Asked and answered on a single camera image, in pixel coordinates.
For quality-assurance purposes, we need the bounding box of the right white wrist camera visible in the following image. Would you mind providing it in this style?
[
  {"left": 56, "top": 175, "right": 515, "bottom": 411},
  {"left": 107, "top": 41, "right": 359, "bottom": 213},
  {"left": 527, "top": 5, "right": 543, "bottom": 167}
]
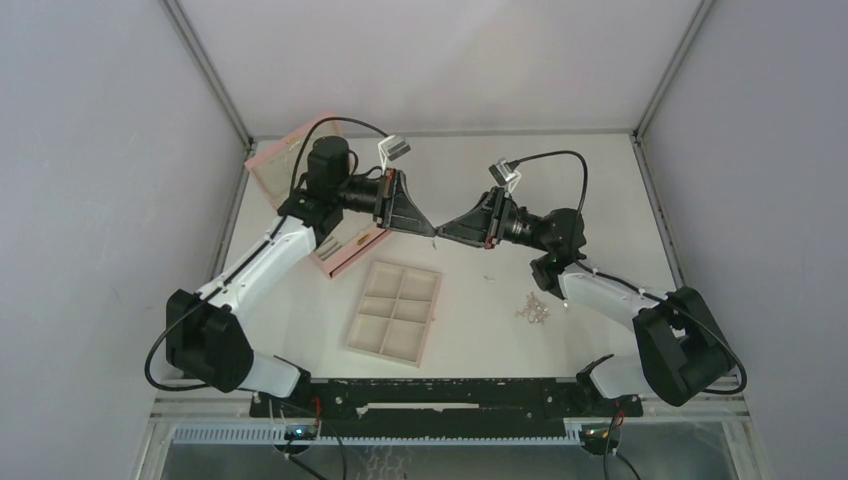
[{"left": 488, "top": 158, "right": 522, "bottom": 196}]

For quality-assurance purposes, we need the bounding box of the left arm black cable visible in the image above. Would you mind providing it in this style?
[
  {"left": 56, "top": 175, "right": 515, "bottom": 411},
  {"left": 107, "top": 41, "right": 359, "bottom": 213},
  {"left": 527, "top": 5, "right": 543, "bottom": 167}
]
[{"left": 143, "top": 117, "right": 392, "bottom": 393}]

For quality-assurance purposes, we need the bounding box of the beige six-compartment tray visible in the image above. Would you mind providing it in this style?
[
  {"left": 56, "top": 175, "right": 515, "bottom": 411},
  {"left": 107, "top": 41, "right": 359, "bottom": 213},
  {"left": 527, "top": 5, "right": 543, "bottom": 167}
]
[{"left": 345, "top": 261, "right": 442, "bottom": 368}]

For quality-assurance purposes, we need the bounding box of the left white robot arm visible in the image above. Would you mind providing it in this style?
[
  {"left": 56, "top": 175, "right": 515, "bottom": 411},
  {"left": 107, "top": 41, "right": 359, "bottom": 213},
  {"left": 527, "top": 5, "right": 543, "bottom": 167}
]
[{"left": 152, "top": 135, "right": 435, "bottom": 417}]

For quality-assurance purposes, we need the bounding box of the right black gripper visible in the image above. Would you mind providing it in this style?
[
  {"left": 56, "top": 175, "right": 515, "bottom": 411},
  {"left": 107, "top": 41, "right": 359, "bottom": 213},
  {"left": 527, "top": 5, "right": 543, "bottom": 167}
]
[{"left": 436, "top": 186, "right": 553, "bottom": 254}]

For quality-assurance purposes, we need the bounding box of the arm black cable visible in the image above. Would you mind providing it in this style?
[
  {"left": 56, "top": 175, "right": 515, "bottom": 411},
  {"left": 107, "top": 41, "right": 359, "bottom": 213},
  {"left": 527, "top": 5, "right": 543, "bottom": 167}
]
[
  {"left": 506, "top": 149, "right": 749, "bottom": 396},
  {"left": 143, "top": 117, "right": 392, "bottom": 393}
]

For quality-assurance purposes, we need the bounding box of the silver chain pile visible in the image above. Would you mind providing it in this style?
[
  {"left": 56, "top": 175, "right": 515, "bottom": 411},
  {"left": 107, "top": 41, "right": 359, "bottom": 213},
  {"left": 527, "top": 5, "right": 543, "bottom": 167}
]
[{"left": 514, "top": 291, "right": 552, "bottom": 326}]

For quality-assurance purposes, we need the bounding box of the white slotted cable duct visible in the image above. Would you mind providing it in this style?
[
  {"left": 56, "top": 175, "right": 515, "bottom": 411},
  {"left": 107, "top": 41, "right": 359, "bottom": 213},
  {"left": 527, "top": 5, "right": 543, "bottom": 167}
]
[{"left": 170, "top": 423, "right": 598, "bottom": 446}]

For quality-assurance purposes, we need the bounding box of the pink jewelry box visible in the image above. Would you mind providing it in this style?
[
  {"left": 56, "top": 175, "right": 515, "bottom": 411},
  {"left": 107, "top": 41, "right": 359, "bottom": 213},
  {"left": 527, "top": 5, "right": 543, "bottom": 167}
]
[{"left": 245, "top": 115, "right": 390, "bottom": 279}]

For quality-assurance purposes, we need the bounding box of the black mounting base plate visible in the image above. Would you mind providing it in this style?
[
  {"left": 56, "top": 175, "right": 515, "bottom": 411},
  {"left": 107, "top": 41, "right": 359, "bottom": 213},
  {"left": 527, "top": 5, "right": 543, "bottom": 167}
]
[{"left": 249, "top": 378, "right": 644, "bottom": 440}]

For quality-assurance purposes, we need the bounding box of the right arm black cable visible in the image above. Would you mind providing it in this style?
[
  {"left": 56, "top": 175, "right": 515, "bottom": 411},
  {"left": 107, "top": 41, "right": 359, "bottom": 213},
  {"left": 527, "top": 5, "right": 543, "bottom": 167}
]
[{"left": 506, "top": 149, "right": 749, "bottom": 396}]

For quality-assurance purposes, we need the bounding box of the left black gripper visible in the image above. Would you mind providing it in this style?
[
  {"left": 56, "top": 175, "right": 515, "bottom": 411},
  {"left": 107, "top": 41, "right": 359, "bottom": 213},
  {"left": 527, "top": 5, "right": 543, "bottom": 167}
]
[{"left": 333, "top": 169, "right": 435, "bottom": 239}]

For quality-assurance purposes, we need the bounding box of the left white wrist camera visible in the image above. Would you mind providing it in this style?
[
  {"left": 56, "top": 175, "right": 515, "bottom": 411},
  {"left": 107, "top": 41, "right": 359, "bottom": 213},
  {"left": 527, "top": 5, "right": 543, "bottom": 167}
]
[{"left": 377, "top": 135, "right": 411, "bottom": 171}]

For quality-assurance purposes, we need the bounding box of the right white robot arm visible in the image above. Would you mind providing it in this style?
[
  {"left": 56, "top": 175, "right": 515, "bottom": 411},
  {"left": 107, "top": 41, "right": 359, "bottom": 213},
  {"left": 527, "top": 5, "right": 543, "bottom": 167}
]
[{"left": 436, "top": 187, "right": 741, "bottom": 416}]

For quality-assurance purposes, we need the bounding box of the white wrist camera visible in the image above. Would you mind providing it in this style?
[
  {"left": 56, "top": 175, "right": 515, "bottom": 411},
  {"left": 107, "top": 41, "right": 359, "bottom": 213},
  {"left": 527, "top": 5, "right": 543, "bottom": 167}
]
[
  {"left": 488, "top": 158, "right": 522, "bottom": 196},
  {"left": 377, "top": 135, "right": 411, "bottom": 171}
]

